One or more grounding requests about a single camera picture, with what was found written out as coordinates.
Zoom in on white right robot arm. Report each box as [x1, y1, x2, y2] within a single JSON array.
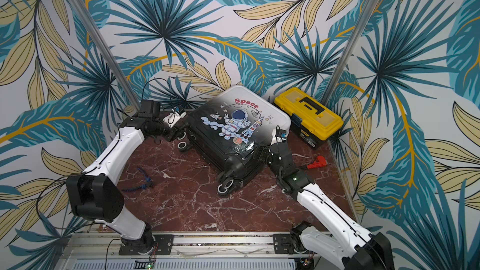
[[266, 142, 395, 270]]

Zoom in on left aluminium corner post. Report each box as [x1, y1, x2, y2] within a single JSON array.
[[68, 0, 140, 111]]

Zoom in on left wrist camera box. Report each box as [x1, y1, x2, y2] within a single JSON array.
[[163, 107, 186, 128]]

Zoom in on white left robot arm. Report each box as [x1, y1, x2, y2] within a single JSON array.
[[66, 99, 186, 255]]

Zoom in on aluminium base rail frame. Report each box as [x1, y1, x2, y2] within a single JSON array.
[[55, 109, 380, 270]]

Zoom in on aluminium corner post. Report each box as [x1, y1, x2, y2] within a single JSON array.
[[321, 0, 379, 106], [68, 0, 140, 111]]

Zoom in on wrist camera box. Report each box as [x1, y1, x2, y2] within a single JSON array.
[[271, 127, 289, 145], [163, 107, 186, 128]]

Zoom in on white cartoon hard-shell suitcase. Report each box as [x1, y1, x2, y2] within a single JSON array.
[[177, 86, 291, 198]]

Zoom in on blue coiled cable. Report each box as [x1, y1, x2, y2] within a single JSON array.
[[120, 167, 155, 194]]

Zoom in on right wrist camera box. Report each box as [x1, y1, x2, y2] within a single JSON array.
[[271, 127, 289, 145]]

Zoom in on right aluminium corner post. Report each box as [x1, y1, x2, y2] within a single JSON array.
[[321, 0, 379, 106]]

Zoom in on red and black pipe wrench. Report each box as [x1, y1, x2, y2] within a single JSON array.
[[300, 156, 328, 170]]

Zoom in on yellow and black toolbox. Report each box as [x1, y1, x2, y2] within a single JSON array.
[[274, 87, 344, 149]]

